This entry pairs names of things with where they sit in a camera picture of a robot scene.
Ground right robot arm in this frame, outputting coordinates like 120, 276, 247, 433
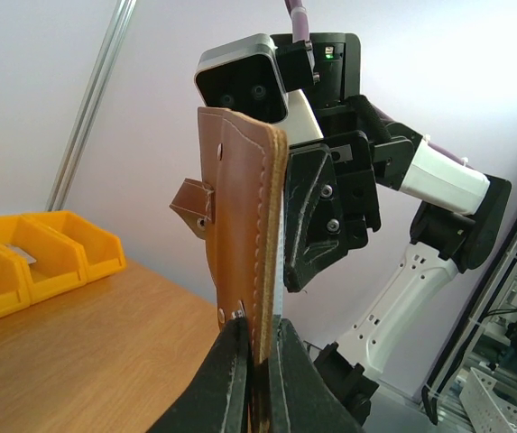
273, 32, 512, 423

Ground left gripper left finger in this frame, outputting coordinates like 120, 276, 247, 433
149, 318, 251, 433

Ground middle yellow bin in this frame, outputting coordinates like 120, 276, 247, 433
0, 215, 88, 304

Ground left aluminium frame post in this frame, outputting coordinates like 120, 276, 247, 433
45, 0, 138, 211

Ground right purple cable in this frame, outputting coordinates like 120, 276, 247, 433
282, 0, 471, 168

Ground brown leather card holder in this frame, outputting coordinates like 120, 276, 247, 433
169, 106, 289, 366

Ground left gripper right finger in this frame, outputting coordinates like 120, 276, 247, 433
268, 315, 364, 433

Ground right yellow bin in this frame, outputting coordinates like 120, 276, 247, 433
25, 210, 127, 282

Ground white card stack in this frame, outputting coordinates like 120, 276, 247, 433
1, 244, 37, 267

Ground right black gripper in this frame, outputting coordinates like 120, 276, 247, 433
284, 130, 382, 292

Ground white perforated basket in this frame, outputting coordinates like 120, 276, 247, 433
459, 369, 517, 433

